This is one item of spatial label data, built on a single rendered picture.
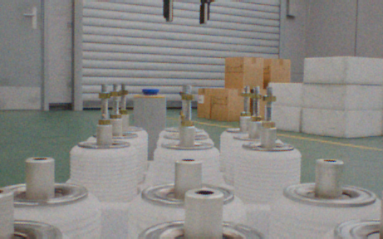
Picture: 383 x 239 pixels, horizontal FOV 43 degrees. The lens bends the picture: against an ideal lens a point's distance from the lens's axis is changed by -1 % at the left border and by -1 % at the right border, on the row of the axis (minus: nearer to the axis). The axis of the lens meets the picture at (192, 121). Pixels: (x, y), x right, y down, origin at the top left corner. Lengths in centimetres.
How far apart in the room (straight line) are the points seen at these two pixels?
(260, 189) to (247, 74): 395
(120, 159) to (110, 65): 542
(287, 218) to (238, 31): 668
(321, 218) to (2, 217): 23
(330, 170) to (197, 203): 17
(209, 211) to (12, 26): 561
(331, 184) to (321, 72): 312
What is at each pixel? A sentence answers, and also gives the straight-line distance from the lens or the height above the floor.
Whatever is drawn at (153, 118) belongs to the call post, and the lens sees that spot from 109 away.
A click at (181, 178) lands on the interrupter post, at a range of 39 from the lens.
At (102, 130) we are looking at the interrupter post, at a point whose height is 27.
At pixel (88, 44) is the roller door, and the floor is 78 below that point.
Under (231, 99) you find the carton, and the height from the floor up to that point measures 20.
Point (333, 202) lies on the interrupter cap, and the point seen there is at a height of 25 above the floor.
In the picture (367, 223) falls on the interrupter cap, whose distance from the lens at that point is 34.
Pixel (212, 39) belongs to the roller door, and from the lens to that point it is 678.
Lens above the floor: 34
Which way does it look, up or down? 4 degrees down
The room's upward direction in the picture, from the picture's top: 1 degrees clockwise
